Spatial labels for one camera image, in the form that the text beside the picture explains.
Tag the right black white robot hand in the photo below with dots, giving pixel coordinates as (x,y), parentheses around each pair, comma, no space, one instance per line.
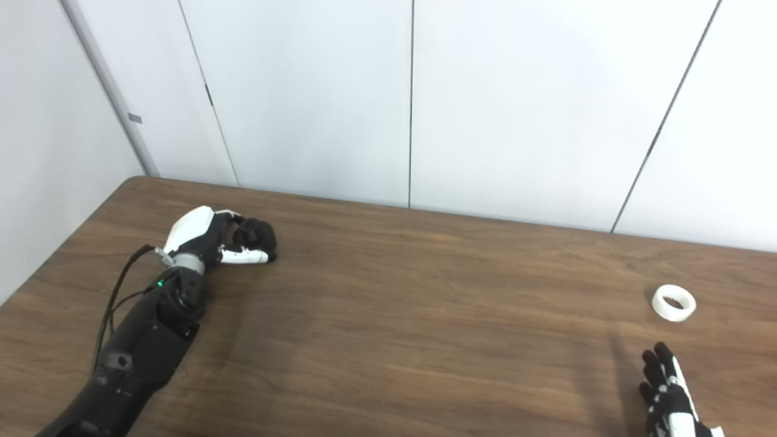
(665,406)

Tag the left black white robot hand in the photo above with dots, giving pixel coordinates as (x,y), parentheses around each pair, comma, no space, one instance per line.
(194,227)

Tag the round black plastic part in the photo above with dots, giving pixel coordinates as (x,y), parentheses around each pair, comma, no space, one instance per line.
(260,235)

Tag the grey wall pipe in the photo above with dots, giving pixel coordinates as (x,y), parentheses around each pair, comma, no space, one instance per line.
(109,85)

